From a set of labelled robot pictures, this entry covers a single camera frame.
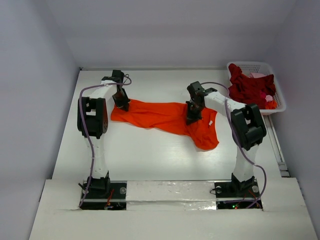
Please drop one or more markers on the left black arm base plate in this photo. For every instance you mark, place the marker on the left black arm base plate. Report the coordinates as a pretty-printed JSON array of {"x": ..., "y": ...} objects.
[{"x": 115, "y": 200}]

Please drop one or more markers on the small orange garment in basket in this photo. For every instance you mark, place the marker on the small orange garment in basket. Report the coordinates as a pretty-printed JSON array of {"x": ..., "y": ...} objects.
[{"x": 271, "y": 105}]

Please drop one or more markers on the dark red t shirt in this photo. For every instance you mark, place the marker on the dark red t shirt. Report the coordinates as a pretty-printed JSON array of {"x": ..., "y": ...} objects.
[{"x": 248, "y": 90}]

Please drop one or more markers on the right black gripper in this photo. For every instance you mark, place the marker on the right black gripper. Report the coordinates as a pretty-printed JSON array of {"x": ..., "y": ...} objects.
[{"x": 194, "y": 108}]

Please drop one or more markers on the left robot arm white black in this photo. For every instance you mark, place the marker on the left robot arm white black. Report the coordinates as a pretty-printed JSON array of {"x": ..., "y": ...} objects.
[{"x": 93, "y": 121}]

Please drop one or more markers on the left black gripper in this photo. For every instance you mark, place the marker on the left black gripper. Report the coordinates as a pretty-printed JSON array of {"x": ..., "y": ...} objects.
[{"x": 123, "y": 105}]

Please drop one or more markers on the pink garment in basket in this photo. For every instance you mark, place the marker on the pink garment in basket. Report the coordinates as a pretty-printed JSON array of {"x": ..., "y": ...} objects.
[{"x": 256, "y": 75}]

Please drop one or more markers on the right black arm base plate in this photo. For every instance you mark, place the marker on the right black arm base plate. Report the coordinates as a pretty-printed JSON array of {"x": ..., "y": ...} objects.
[{"x": 228, "y": 198}]

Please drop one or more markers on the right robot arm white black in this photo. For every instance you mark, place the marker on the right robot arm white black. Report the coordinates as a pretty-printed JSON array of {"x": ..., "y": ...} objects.
[{"x": 248, "y": 130}]

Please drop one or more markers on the orange t shirt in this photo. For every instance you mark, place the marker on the orange t shirt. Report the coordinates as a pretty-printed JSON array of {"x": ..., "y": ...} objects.
[{"x": 171, "y": 117}]

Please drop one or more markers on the white plastic basket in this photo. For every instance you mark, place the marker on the white plastic basket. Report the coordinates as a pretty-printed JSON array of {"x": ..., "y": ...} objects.
[{"x": 248, "y": 67}]

